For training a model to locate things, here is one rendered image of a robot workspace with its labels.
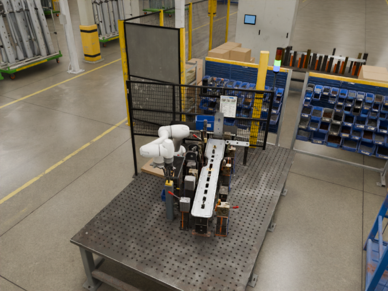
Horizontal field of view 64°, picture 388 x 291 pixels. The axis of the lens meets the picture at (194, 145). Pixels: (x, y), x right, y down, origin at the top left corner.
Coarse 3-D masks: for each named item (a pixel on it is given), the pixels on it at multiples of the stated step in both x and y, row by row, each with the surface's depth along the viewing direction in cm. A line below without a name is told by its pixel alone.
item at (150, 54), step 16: (128, 32) 535; (144, 32) 520; (160, 32) 507; (176, 32) 494; (128, 48) 551; (144, 48) 535; (160, 48) 521; (176, 48) 508; (128, 64) 565; (144, 64) 550; (160, 64) 535; (176, 64) 522; (144, 80) 567; (160, 80) 551; (176, 80) 537; (144, 96) 584; (160, 96) 568; (176, 96) 553; (128, 112) 618; (144, 112) 603
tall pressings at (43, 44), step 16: (0, 0) 814; (16, 0) 850; (32, 0) 894; (0, 16) 815; (16, 16) 859; (32, 16) 876; (0, 32) 825; (16, 32) 887; (32, 32) 943; (48, 32) 931; (0, 48) 860; (16, 48) 876; (32, 48) 942; (48, 48) 946
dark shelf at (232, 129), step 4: (172, 124) 416; (176, 124) 416; (180, 124) 417; (184, 124) 417; (188, 124) 417; (192, 124) 417; (192, 128) 407; (224, 128) 409; (228, 128) 409; (232, 128) 409; (236, 128) 410; (200, 132) 404; (208, 132) 402; (212, 132) 401; (224, 132) 400; (232, 132) 400; (236, 132) 400
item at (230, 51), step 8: (216, 48) 755; (224, 48) 756; (232, 48) 759; (240, 48) 759; (248, 48) 761; (208, 56) 738; (216, 56) 728; (224, 56) 728; (232, 56) 751; (240, 56) 741; (248, 56) 755
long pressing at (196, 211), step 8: (208, 144) 379; (216, 144) 379; (224, 144) 380; (208, 152) 363; (216, 152) 364; (208, 160) 349; (216, 160) 350; (216, 168) 337; (200, 176) 323; (216, 176) 324; (200, 184) 313; (216, 184) 314; (200, 192) 302; (208, 192) 302; (200, 200) 292; (208, 200) 292; (192, 208) 282; (200, 208) 282; (208, 208) 283; (200, 216) 275; (208, 216) 275
